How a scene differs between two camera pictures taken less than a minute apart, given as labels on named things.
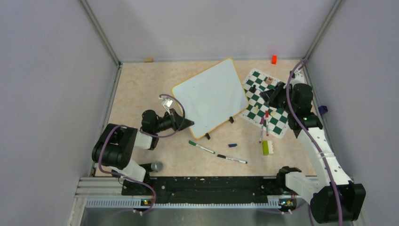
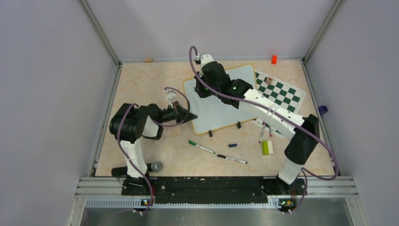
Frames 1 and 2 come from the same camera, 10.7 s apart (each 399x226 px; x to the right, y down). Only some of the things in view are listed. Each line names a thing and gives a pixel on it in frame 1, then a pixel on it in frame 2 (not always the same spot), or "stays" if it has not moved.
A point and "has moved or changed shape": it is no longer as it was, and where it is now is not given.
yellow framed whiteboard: x=211 y=96 has moved or changed shape
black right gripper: x=271 y=95 -> x=198 y=89
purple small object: x=323 y=109 stays
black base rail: x=205 y=190 stays
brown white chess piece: x=269 y=80 stays
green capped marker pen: x=193 y=143 stays
